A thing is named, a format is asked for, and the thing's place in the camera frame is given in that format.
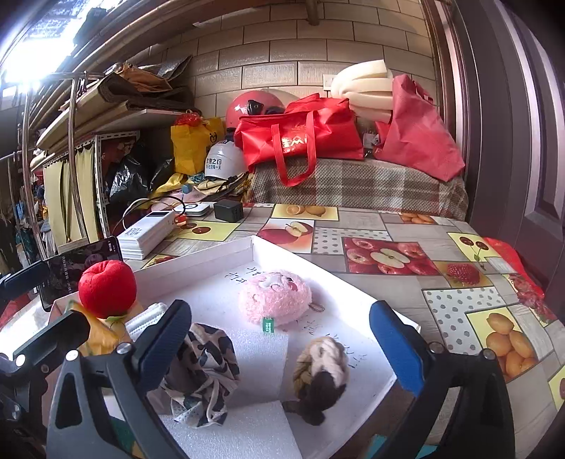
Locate white helmet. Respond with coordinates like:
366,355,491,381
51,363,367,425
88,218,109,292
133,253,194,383
204,137,250,181

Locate fruit print tablecloth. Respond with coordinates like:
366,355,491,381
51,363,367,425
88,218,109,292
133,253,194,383
119,202,565,459

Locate plaid covered bench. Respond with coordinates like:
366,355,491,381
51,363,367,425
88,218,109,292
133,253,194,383
247,156,469,221

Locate yellow curtain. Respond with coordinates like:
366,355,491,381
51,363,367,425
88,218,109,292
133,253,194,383
44,145,104,248

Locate red plush apple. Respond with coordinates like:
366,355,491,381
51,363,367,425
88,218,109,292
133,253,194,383
78,260,137,319

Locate red tote bag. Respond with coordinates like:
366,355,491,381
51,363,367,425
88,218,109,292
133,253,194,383
234,94,365,187

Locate white foam roll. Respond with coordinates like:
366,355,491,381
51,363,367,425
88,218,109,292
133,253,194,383
330,59,396,124

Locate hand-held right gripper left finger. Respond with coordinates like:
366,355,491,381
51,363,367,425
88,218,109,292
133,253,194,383
46,299,192,459

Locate black plastic bag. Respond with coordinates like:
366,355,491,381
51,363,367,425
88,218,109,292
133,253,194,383
108,152,175,204

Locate white power bank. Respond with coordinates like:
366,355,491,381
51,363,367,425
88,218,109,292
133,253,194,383
117,210,182,260

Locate hanging clothes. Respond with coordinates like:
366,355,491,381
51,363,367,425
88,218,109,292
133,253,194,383
0,154,49,274

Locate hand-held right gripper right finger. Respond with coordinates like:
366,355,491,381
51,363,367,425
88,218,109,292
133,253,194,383
368,300,515,459

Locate brown braided scrunchie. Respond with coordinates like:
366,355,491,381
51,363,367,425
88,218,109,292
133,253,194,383
282,336,350,427

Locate black smartphone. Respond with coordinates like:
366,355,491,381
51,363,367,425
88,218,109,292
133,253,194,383
39,237,124,312

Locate brown door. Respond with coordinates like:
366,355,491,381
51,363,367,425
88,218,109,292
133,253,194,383
421,0,565,292

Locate pink plush toy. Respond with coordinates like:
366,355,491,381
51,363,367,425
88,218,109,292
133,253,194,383
238,270,313,338

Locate red nonwoven bag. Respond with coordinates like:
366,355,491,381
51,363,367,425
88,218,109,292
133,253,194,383
374,73,466,183

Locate pink helmet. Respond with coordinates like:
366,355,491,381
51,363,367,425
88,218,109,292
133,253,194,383
225,91,287,131

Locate white foam sheet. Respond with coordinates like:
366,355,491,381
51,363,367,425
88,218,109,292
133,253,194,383
159,399,303,459
221,326,290,409

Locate black charger block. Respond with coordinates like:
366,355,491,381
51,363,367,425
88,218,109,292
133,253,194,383
214,199,244,222

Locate metal storage shelf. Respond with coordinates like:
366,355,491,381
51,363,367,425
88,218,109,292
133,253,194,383
29,108,195,248

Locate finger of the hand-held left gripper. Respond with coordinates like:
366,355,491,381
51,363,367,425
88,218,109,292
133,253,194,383
0,310,91,369
0,260,50,301

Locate camouflage face mask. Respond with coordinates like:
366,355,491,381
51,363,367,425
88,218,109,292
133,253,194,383
148,322,241,430

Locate yellow cloth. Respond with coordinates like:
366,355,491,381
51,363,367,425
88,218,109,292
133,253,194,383
150,172,248,199

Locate yellow shopping bag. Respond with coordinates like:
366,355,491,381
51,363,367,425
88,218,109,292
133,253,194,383
171,117,226,176

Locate white shallow box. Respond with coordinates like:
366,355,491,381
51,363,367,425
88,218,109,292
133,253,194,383
48,235,421,459

